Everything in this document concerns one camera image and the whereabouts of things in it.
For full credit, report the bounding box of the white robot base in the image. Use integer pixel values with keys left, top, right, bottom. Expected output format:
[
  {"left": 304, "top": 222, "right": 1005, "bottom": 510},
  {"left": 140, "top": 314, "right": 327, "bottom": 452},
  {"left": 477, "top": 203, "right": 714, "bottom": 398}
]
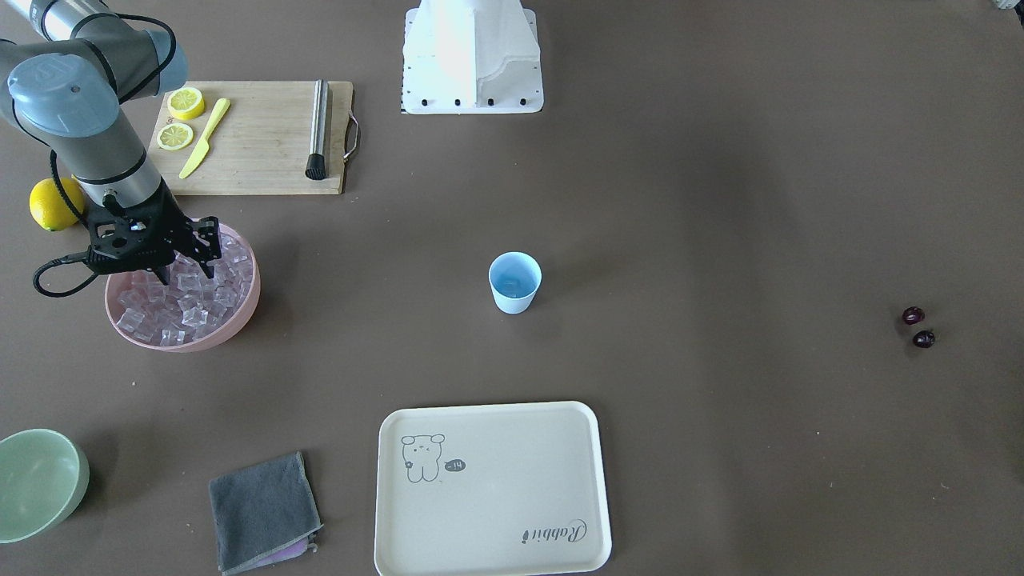
[{"left": 400, "top": 1, "right": 545, "bottom": 114}]

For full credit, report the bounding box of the grey folded cloth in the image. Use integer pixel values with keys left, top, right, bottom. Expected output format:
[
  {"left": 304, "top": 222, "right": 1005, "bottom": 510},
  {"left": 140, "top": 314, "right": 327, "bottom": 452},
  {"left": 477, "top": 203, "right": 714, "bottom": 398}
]
[{"left": 208, "top": 451, "right": 322, "bottom": 575}]

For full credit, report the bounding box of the light blue cup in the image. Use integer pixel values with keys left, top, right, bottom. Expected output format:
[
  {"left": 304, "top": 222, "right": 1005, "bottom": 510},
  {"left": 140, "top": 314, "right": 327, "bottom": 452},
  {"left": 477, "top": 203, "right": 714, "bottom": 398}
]
[{"left": 489, "top": 252, "right": 542, "bottom": 314}]

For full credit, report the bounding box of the yellow plastic knife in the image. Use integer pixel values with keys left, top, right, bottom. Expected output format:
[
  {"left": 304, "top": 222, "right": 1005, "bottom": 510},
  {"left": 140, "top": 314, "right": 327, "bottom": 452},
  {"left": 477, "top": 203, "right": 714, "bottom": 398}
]
[{"left": 178, "top": 98, "right": 231, "bottom": 179}]

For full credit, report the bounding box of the lemon slice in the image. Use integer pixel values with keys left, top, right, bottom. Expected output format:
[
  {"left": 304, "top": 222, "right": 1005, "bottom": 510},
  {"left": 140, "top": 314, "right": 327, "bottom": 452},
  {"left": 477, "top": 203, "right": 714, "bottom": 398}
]
[
  {"left": 156, "top": 122, "right": 194, "bottom": 152},
  {"left": 166, "top": 86, "right": 206, "bottom": 121}
]

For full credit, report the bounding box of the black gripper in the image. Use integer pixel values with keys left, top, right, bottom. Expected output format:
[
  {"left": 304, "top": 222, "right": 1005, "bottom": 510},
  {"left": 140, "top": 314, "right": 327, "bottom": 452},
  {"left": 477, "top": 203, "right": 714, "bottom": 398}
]
[{"left": 84, "top": 182, "right": 221, "bottom": 286}]

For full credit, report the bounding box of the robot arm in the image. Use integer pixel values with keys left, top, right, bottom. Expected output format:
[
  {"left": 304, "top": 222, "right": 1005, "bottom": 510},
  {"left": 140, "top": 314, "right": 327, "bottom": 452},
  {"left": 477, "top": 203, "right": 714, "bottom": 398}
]
[{"left": 1, "top": 1, "right": 221, "bottom": 291}]

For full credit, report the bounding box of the green bowl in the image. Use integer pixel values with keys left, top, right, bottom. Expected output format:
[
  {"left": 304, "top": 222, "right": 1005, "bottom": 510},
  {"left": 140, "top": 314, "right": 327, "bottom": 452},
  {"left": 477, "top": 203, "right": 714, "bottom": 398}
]
[{"left": 1, "top": 429, "right": 90, "bottom": 544}]

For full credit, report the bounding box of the cream rabbit tray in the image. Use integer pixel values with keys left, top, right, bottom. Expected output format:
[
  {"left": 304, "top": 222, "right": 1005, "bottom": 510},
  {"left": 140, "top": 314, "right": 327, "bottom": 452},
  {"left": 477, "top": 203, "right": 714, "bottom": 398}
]
[{"left": 374, "top": 401, "right": 612, "bottom": 575}]

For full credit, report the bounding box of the pink bowl of ice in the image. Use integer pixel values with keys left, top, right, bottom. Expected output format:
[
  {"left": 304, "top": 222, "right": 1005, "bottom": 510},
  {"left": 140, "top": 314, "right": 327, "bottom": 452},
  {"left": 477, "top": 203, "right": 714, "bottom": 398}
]
[{"left": 105, "top": 225, "right": 261, "bottom": 351}]

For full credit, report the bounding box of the steel muddler black tip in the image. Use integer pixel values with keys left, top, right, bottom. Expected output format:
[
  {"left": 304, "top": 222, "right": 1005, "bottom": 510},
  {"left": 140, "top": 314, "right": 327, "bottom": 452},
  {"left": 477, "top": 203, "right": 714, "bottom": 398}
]
[{"left": 305, "top": 79, "right": 330, "bottom": 180}]

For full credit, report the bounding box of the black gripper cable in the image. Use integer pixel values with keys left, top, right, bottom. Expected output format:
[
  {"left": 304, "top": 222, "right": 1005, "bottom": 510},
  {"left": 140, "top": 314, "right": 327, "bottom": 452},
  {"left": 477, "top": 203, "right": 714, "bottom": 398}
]
[{"left": 32, "top": 148, "right": 105, "bottom": 298}]

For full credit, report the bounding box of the yellow lemon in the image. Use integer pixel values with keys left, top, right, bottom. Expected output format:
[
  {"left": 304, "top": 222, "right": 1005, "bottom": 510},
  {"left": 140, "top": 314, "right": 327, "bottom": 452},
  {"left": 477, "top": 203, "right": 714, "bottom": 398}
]
[{"left": 29, "top": 178, "right": 86, "bottom": 232}]

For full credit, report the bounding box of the dark red cherry pair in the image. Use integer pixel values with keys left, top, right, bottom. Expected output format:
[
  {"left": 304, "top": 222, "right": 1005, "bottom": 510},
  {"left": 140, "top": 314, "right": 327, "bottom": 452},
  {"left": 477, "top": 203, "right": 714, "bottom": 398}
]
[{"left": 901, "top": 306, "right": 937, "bottom": 349}]

